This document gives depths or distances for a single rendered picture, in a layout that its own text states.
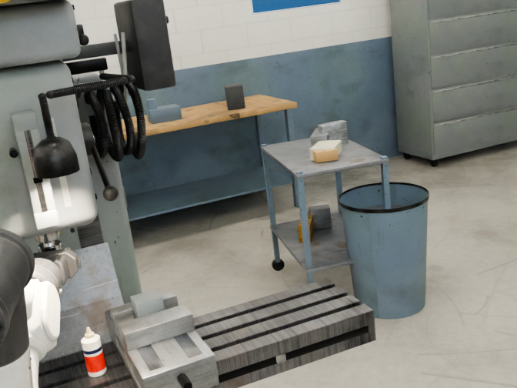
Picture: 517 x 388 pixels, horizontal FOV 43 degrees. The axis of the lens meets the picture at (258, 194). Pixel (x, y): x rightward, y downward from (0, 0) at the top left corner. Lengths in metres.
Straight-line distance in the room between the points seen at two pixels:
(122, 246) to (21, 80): 0.71
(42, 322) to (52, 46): 0.47
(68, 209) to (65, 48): 0.30
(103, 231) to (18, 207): 0.55
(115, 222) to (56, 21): 0.73
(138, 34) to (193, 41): 4.24
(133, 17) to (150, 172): 4.28
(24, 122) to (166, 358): 0.53
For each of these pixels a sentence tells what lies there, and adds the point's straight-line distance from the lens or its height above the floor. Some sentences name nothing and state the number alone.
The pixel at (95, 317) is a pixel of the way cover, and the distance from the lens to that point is 1.76.
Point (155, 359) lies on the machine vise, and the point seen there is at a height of 1.03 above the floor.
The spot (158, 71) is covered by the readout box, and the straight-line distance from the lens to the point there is 1.58.
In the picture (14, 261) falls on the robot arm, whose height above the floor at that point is 1.43.
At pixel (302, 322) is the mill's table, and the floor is 0.95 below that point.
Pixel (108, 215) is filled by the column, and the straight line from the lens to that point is 1.78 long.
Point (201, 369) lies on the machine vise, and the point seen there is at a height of 1.01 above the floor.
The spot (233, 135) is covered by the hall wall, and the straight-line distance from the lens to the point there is 5.97.
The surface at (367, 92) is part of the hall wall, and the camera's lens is 6.56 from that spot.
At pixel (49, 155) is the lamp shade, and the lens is 1.13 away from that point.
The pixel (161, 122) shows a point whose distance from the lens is 5.10.
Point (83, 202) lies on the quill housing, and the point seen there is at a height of 1.36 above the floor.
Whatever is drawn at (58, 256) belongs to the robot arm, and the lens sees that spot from 1.33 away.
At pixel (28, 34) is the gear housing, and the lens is 1.20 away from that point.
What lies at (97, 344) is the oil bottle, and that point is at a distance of 1.46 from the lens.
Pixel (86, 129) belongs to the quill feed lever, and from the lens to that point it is 1.38.
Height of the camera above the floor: 1.69
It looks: 16 degrees down
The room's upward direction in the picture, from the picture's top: 7 degrees counter-clockwise
